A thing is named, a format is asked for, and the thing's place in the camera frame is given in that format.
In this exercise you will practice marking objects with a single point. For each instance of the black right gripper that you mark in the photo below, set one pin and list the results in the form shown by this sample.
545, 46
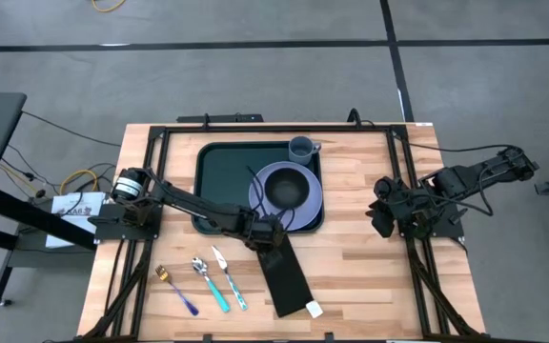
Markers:
386, 195

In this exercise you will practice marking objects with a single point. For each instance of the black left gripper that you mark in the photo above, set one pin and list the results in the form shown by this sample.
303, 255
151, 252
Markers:
265, 231

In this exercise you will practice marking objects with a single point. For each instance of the black napkin with white tag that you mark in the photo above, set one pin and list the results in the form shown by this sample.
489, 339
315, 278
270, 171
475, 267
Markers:
291, 286

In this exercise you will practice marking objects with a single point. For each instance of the lavender round plate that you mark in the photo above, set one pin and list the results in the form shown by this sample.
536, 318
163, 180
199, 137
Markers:
310, 209

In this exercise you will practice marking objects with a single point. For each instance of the black bowl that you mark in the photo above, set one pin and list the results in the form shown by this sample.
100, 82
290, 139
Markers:
286, 189

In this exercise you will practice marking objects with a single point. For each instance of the blue-grey mug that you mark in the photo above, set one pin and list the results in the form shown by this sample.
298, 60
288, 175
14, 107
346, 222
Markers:
300, 150

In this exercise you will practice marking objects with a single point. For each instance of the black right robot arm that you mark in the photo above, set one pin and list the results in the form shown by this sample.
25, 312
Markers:
465, 178

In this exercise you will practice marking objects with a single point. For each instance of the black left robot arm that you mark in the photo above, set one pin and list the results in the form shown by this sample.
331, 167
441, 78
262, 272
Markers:
193, 207

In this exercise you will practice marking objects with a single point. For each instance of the dark green plastic tray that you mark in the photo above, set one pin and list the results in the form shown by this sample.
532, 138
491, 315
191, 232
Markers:
222, 176

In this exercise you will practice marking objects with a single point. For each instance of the black power strip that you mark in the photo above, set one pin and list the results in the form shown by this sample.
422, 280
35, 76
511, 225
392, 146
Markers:
222, 118

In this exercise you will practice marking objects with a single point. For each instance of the white printed paper sheet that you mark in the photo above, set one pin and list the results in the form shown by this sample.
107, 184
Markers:
74, 209

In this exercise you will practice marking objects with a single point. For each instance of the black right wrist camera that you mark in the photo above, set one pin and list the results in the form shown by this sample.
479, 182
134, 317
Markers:
383, 224

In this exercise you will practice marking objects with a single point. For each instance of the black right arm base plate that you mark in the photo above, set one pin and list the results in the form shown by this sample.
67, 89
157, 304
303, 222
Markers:
448, 231

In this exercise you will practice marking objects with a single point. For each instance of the black metal table frame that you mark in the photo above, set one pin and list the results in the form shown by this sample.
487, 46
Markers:
279, 128

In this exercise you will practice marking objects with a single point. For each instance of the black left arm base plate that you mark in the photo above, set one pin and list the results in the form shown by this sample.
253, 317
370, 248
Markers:
122, 231

